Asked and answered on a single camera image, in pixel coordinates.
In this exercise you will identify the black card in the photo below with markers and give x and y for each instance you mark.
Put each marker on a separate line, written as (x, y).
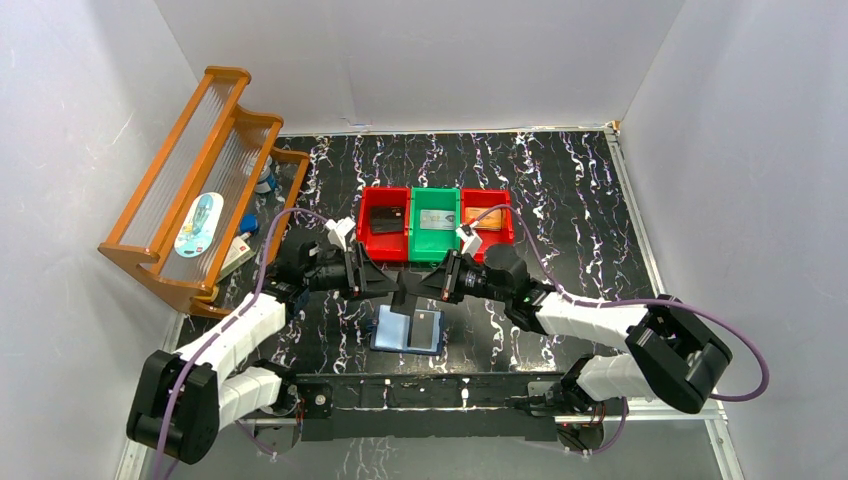
(405, 298)
(386, 220)
(424, 330)

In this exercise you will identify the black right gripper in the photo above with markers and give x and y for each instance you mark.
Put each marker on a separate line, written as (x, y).
(442, 281)

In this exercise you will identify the blue leather card holder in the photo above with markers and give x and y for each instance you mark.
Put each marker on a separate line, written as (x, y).
(389, 333)

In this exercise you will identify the grey silver card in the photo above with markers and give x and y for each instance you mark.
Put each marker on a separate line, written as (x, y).
(437, 220)

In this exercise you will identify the orange card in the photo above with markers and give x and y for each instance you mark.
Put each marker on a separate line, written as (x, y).
(493, 221)

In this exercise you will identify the blue capped tube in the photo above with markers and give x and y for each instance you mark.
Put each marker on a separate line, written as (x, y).
(248, 226)

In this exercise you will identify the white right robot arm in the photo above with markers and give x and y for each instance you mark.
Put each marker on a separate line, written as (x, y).
(663, 351)

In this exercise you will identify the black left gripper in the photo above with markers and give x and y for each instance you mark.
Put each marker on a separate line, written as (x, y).
(356, 273)

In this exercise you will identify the left red plastic bin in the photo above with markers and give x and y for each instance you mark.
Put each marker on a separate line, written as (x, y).
(388, 247)

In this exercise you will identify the white blue bottle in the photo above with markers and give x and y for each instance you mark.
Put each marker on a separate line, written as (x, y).
(266, 182)

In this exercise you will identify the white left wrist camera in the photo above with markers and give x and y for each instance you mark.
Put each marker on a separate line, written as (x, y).
(339, 231)

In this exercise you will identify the green plastic bin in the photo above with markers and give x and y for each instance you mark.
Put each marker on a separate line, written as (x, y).
(429, 246)

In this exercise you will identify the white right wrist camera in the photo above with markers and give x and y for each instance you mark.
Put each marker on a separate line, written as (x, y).
(471, 242)

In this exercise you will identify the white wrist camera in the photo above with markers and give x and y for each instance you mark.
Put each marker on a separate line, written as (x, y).
(471, 242)
(339, 231)

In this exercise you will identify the orange wooden rack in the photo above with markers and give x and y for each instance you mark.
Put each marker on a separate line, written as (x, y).
(215, 146)

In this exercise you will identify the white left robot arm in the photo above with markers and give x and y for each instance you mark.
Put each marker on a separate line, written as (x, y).
(218, 358)

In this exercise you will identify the white red box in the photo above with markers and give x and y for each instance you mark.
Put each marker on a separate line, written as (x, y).
(238, 254)

